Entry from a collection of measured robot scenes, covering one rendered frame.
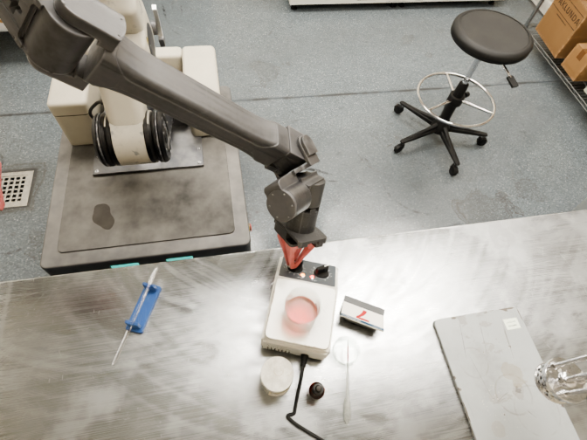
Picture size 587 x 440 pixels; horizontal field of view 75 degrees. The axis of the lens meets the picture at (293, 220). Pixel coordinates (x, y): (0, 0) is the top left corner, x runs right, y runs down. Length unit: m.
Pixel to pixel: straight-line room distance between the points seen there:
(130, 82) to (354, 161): 1.62
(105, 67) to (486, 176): 2.01
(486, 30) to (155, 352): 1.73
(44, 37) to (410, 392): 0.80
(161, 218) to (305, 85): 1.35
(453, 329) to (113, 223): 1.10
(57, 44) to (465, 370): 0.85
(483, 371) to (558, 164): 1.84
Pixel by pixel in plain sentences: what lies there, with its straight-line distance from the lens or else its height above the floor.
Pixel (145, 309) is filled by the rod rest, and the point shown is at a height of 0.76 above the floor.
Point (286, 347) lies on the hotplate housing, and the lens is 0.74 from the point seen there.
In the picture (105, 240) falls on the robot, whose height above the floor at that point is 0.36.
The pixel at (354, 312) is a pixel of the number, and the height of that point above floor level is 0.77.
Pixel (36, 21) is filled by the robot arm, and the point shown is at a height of 1.27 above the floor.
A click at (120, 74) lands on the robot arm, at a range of 0.54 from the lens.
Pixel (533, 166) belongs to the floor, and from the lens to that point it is 2.49.
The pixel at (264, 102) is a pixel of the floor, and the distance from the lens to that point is 2.29.
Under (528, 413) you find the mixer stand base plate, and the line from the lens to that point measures 0.93.
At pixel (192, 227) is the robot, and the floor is 0.37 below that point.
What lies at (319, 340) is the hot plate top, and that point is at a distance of 0.73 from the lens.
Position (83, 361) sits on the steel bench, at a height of 0.75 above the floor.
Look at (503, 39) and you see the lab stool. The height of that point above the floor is 0.64.
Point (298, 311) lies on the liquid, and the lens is 0.69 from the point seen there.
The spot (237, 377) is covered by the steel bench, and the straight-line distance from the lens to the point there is 0.80.
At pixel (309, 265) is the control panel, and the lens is 0.82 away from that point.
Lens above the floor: 1.54
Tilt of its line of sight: 59 degrees down
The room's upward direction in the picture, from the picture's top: 9 degrees clockwise
